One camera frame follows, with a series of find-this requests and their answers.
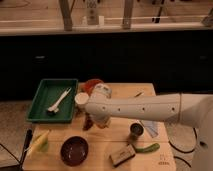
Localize orange bowl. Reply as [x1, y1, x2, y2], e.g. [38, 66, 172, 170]
[82, 79, 102, 94]

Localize purple bowl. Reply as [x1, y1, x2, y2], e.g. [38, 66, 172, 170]
[60, 136, 89, 167]

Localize dark red grapes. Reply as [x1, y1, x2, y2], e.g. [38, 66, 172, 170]
[83, 113, 94, 131]

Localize metal can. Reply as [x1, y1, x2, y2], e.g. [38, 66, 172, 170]
[129, 123, 144, 140]

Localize white dish brush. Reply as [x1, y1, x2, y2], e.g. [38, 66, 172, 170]
[46, 88, 71, 115]

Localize light blue cloth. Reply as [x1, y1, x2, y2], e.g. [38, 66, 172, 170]
[140, 120, 158, 138]

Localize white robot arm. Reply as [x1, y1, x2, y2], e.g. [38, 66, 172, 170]
[85, 83, 213, 171]

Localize green cucumber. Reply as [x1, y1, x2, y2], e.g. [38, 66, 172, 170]
[134, 143, 160, 154]

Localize white cup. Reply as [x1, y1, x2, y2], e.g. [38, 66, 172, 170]
[75, 92, 89, 108]

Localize green plastic tray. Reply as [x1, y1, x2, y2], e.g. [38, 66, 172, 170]
[27, 79, 78, 123]

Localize corn cob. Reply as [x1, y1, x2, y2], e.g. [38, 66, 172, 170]
[27, 130, 50, 156]

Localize yellow apple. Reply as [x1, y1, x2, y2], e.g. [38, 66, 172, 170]
[97, 124, 109, 129]

